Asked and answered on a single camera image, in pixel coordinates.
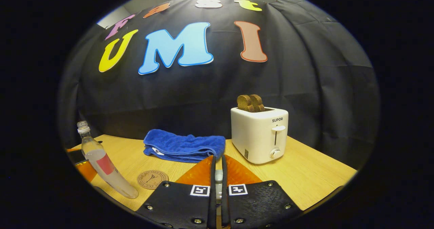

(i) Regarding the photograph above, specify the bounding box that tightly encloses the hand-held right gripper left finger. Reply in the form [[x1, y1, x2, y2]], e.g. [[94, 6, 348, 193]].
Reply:
[[136, 155, 217, 229]]

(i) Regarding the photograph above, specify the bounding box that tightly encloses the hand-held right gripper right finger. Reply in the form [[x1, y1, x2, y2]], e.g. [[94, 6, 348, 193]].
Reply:
[[221, 154, 304, 229]]

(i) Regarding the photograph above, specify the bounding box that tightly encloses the clear plastic water bottle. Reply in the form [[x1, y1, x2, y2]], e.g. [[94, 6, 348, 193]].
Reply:
[[77, 120, 139, 199]]

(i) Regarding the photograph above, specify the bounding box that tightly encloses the white teacup lid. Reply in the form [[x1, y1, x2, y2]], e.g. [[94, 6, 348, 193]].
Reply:
[[215, 170, 224, 197]]

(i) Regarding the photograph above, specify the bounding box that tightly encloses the round cork coaster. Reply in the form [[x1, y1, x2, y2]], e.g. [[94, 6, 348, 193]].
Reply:
[[137, 170, 169, 190]]

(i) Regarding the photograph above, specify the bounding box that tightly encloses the blue folded towel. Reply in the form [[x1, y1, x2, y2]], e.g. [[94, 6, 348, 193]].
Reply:
[[143, 129, 226, 164]]

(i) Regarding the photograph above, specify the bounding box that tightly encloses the white toaster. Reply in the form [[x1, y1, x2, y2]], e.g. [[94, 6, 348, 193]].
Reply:
[[231, 107, 289, 165]]

